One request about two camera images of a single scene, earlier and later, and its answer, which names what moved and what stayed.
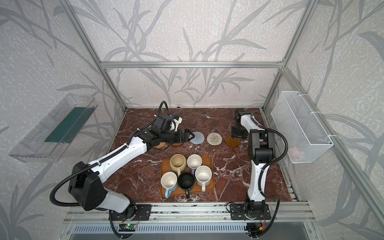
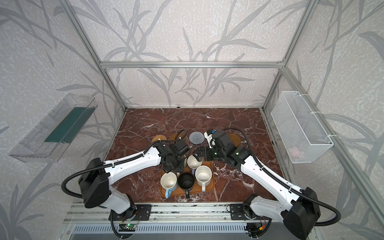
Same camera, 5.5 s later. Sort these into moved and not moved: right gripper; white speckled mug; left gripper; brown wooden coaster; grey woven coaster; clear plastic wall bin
Moved: left gripper; right gripper
Not moved: white speckled mug; grey woven coaster; brown wooden coaster; clear plastic wall bin
